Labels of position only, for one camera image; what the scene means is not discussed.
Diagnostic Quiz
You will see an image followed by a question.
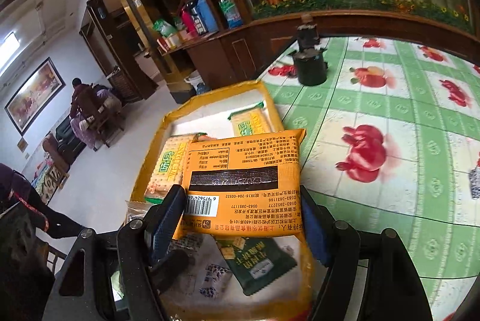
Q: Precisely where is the green fruit pattern tablecloth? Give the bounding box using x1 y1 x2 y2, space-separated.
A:
260 37 479 320

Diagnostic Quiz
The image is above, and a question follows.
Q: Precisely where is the framed wall painting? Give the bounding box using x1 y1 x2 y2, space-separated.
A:
4 57 65 136

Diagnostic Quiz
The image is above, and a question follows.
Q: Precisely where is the dark wooden cabinet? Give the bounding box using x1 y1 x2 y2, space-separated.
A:
78 0 480 104

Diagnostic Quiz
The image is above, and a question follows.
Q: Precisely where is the green white bag on shelf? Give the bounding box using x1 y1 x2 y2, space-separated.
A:
153 19 177 38

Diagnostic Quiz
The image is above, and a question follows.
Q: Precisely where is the silver foil snack bag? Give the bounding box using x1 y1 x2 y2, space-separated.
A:
468 165 480 199

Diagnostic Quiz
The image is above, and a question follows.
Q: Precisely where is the black round tin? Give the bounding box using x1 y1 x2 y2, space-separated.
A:
292 48 328 86

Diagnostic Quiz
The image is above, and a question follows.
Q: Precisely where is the black white patterned candy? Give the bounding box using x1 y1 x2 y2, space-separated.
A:
199 264 233 299

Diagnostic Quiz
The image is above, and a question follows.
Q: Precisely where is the dark green cracker bag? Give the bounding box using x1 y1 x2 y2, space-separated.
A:
215 236 297 296

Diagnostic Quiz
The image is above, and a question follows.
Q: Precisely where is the yellow green cracker pack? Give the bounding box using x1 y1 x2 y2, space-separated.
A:
228 102 272 137

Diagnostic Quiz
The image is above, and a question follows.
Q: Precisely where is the blue green plastic bag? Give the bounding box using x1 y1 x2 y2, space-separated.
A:
219 0 243 29

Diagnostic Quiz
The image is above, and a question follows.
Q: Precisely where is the large orange snack pack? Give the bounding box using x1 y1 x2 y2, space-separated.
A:
173 128 306 239

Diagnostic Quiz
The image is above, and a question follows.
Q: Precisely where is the red thermos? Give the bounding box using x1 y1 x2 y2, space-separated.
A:
181 7 199 38

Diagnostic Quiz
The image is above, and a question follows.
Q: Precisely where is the wooden chair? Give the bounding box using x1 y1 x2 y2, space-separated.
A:
77 93 125 148

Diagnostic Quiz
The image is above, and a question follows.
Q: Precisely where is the seated person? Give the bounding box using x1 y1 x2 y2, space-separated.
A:
69 77 122 151

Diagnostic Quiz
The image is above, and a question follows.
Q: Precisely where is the small black jar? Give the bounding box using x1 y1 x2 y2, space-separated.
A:
297 14 320 52

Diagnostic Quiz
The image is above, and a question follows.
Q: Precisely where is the blue thermos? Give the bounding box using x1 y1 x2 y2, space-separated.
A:
196 0 218 33

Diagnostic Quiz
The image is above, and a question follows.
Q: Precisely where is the yellow cardboard tray box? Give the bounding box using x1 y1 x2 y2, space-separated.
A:
130 81 313 320

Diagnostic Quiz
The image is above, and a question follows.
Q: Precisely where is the yellow Weidan cracker pack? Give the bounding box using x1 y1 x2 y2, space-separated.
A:
144 133 209 204

